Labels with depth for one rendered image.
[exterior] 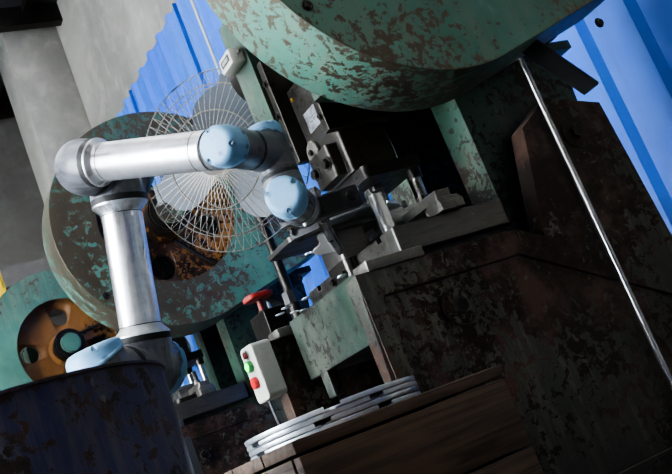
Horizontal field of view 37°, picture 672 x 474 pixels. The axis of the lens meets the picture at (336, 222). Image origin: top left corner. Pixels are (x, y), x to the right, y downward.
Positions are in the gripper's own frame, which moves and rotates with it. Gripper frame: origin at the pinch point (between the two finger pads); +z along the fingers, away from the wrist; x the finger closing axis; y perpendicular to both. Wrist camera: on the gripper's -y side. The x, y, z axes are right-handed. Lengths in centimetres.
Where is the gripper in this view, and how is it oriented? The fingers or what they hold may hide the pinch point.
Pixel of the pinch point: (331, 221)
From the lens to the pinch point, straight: 216.3
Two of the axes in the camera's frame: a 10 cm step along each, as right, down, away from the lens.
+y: -9.1, 4.0, 1.2
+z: 1.9, 1.6, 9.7
